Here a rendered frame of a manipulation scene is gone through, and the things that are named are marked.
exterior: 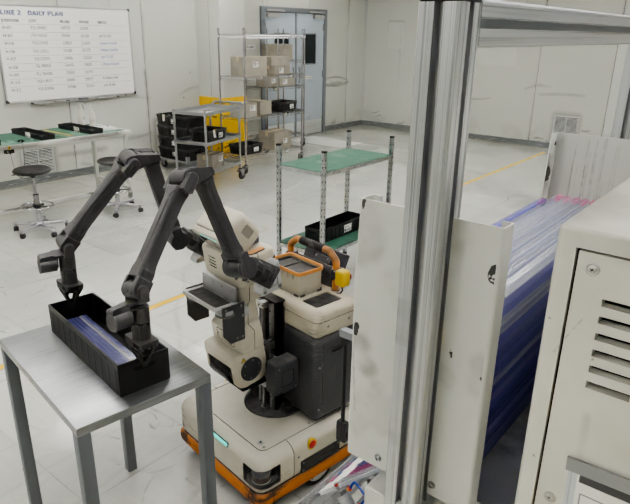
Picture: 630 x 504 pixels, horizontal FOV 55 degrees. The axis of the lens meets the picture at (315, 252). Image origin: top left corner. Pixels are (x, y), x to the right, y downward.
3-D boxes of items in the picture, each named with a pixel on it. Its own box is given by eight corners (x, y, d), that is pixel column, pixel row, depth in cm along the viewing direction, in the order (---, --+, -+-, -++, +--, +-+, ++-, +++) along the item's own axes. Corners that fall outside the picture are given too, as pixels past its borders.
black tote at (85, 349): (170, 378, 197) (168, 347, 193) (120, 397, 186) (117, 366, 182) (96, 318, 236) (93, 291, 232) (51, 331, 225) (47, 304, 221)
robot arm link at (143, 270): (202, 177, 191) (181, 178, 198) (189, 167, 187) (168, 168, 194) (149, 303, 179) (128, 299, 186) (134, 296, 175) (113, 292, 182)
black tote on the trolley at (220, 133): (209, 143, 733) (209, 131, 728) (189, 141, 744) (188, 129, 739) (227, 138, 767) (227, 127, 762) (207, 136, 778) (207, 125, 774)
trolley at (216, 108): (173, 188, 749) (167, 106, 715) (214, 174, 827) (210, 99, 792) (209, 193, 728) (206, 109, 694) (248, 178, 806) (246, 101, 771)
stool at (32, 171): (4, 232, 578) (-6, 168, 557) (55, 220, 616) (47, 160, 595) (30, 244, 550) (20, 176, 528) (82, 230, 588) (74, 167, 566)
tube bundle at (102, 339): (151, 376, 195) (150, 367, 194) (130, 384, 191) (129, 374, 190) (86, 322, 230) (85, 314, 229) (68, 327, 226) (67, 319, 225)
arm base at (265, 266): (281, 268, 219) (260, 259, 227) (266, 260, 213) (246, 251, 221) (269, 289, 218) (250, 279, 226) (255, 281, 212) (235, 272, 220)
